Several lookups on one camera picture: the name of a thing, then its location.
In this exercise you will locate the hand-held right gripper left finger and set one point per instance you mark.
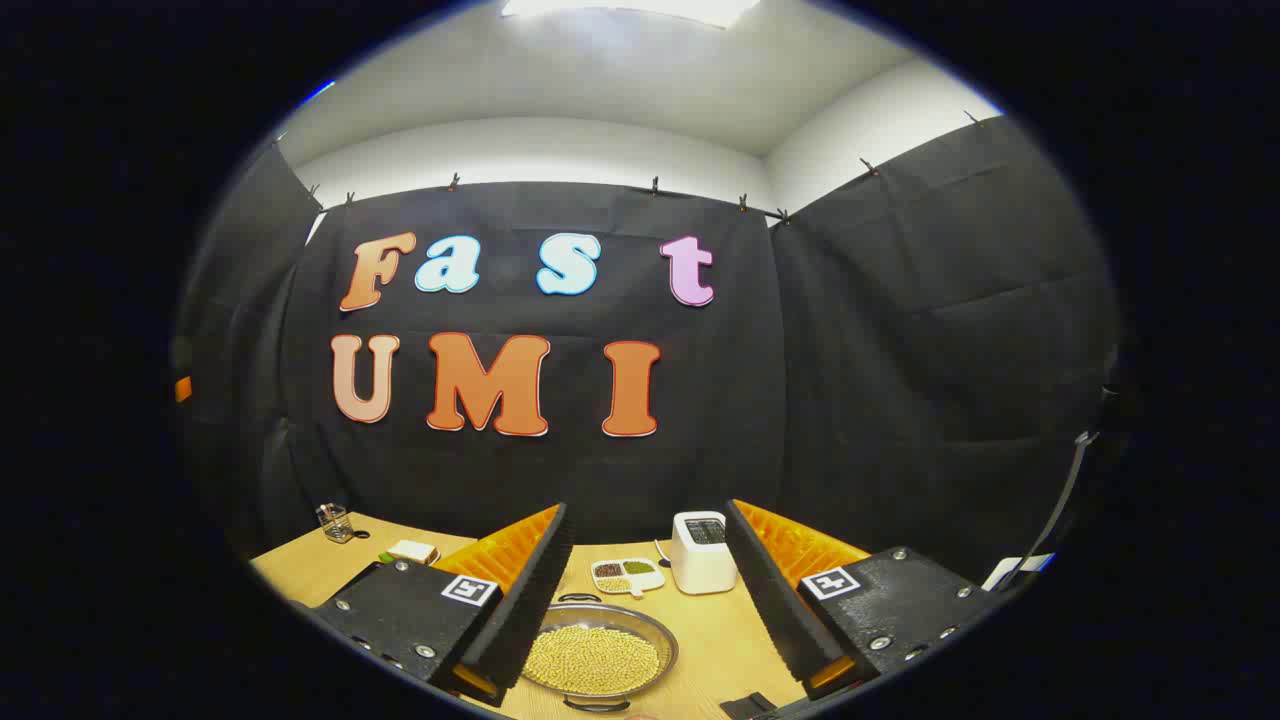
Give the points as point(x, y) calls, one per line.
point(525, 600)

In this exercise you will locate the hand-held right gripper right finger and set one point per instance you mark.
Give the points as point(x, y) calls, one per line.
point(775, 600)

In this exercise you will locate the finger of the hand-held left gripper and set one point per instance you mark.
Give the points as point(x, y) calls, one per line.
point(183, 389)

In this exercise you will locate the white toaster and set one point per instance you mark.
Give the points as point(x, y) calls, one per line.
point(703, 565)

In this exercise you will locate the pile of soybeans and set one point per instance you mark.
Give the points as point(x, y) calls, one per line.
point(595, 660)

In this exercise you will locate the white divided bean dish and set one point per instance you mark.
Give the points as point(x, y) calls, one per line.
point(628, 577)

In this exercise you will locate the sandwich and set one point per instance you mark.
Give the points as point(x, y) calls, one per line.
point(413, 551)

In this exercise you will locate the clear glass cup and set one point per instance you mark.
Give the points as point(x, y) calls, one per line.
point(336, 525)

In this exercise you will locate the black backdrop cloth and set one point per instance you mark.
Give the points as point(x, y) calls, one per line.
point(880, 400)

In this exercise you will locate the ceiling light panel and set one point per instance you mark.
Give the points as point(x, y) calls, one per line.
point(630, 8)

